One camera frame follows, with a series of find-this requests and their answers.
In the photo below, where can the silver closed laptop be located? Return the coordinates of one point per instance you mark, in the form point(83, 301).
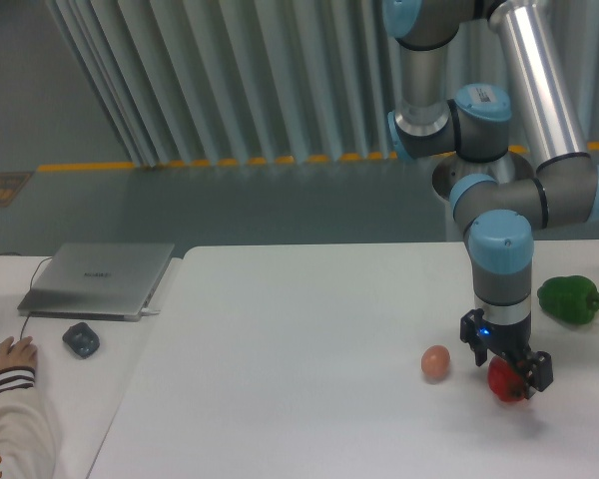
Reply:
point(98, 280)

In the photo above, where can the red bell pepper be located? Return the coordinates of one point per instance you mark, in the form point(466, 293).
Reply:
point(504, 382)

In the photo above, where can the person's hand on mouse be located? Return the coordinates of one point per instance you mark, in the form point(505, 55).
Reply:
point(21, 355)

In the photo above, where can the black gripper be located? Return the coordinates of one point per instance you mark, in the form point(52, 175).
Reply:
point(511, 342)

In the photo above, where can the grey pleated curtain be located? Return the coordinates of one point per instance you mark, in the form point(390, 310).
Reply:
point(239, 82)

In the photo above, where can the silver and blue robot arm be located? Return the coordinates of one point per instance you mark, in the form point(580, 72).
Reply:
point(514, 162)

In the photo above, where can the small black tray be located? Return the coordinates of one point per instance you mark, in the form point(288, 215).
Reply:
point(82, 340)

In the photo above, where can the cream sweater sleeve forearm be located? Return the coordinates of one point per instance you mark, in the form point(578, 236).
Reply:
point(27, 445)

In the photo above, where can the green bell pepper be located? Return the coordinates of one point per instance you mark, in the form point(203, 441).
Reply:
point(573, 299)

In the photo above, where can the brown egg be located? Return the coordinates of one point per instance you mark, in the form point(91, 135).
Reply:
point(435, 363)

